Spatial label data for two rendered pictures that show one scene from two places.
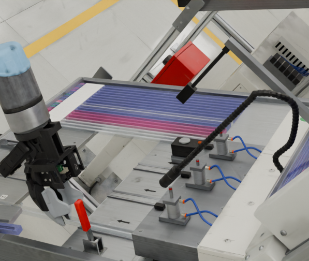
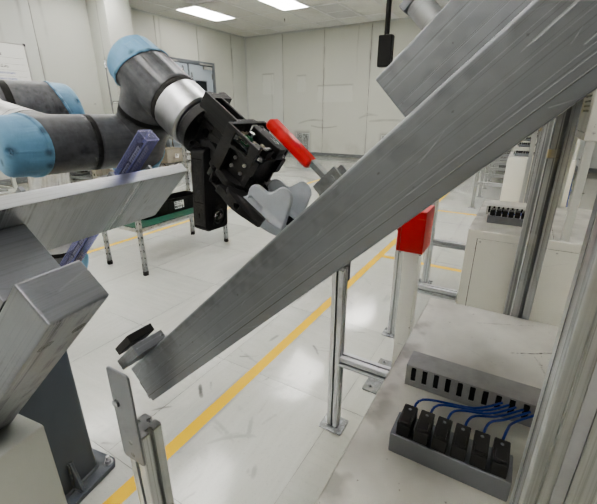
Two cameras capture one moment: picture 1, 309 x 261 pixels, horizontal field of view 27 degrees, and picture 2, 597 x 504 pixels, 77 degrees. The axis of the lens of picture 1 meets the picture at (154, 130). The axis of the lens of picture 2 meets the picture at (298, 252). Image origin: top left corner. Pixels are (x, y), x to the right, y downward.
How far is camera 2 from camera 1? 98 cm
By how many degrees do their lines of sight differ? 32
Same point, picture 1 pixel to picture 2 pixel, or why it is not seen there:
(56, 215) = (280, 221)
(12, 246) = (229, 290)
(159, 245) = (438, 34)
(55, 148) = (226, 110)
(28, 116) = (176, 91)
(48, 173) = (231, 148)
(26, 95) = (165, 69)
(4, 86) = (135, 71)
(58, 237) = not seen: hidden behind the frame
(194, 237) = not seen: outside the picture
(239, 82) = (475, 237)
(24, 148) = (199, 152)
